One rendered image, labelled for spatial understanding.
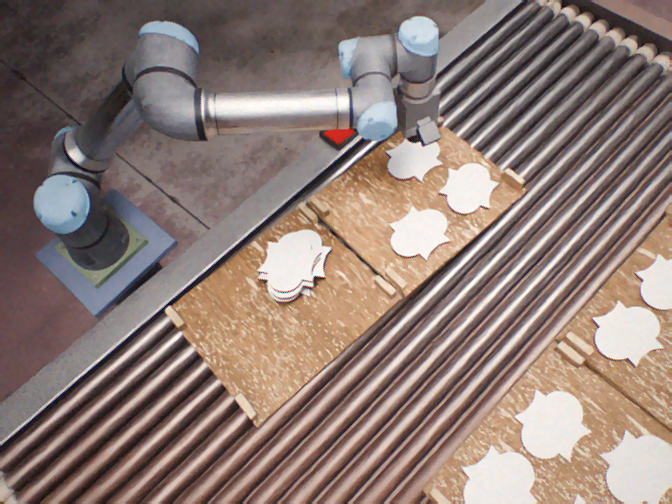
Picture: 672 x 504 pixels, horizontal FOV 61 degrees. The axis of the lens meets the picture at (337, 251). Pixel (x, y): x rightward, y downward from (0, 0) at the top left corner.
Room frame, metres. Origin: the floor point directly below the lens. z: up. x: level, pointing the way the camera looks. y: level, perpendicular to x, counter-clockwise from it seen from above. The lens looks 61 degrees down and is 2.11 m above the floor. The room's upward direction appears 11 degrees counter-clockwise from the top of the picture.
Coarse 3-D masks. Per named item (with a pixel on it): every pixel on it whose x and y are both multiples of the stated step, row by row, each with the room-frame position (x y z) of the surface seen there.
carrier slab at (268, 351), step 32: (288, 224) 0.74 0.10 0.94; (320, 224) 0.72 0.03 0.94; (256, 256) 0.67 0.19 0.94; (352, 256) 0.62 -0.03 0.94; (224, 288) 0.60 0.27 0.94; (256, 288) 0.58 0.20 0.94; (320, 288) 0.55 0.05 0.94; (352, 288) 0.54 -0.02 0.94; (192, 320) 0.53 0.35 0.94; (224, 320) 0.52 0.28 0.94; (256, 320) 0.50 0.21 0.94; (288, 320) 0.49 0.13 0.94; (320, 320) 0.48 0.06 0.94; (352, 320) 0.46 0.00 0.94; (224, 352) 0.44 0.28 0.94; (256, 352) 0.43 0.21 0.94; (288, 352) 0.42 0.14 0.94; (320, 352) 0.40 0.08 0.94; (224, 384) 0.37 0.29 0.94; (256, 384) 0.36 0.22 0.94; (288, 384) 0.35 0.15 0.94
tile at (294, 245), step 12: (288, 240) 0.66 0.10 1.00; (300, 240) 0.65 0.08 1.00; (276, 252) 0.63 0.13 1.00; (288, 252) 0.63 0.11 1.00; (300, 252) 0.62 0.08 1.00; (312, 252) 0.61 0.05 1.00; (264, 264) 0.61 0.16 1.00; (276, 264) 0.60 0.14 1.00; (288, 264) 0.60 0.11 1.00; (300, 264) 0.59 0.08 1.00; (312, 264) 0.59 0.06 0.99; (276, 276) 0.57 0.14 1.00; (288, 276) 0.57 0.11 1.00; (300, 276) 0.56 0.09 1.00; (276, 288) 0.54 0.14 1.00; (288, 288) 0.54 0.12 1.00
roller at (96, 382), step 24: (528, 0) 1.37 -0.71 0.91; (504, 24) 1.28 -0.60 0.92; (480, 48) 1.20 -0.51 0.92; (456, 72) 1.13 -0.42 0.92; (360, 144) 0.95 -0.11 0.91; (336, 168) 0.89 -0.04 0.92; (312, 192) 0.83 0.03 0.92; (192, 288) 0.63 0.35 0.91; (144, 336) 0.53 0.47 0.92; (120, 360) 0.48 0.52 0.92; (96, 384) 0.44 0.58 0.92; (72, 408) 0.39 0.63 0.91; (24, 432) 0.36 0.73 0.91; (48, 432) 0.35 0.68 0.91; (0, 456) 0.32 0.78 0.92; (24, 456) 0.31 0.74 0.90
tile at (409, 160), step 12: (408, 144) 0.90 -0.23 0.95; (420, 144) 0.89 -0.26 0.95; (432, 144) 0.88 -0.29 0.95; (396, 156) 0.87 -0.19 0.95; (408, 156) 0.86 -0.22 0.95; (420, 156) 0.85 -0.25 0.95; (432, 156) 0.84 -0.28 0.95; (396, 168) 0.83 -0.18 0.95; (408, 168) 0.82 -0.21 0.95; (420, 168) 0.82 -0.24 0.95; (432, 168) 0.81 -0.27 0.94; (420, 180) 0.78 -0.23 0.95
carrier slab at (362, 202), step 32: (384, 160) 0.87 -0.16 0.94; (448, 160) 0.83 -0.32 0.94; (480, 160) 0.81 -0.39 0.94; (320, 192) 0.81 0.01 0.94; (352, 192) 0.79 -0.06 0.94; (384, 192) 0.77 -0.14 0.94; (416, 192) 0.76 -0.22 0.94; (512, 192) 0.70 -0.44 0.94; (352, 224) 0.70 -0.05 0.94; (384, 224) 0.69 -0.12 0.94; (448, 224) 0.65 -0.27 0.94; (480, 224) 0.64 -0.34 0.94; (384, 256) 0.60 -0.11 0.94; (416, 256) 0.59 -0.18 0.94; (448, 256) 0.57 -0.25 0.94; (416, 288) 0.51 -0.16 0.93
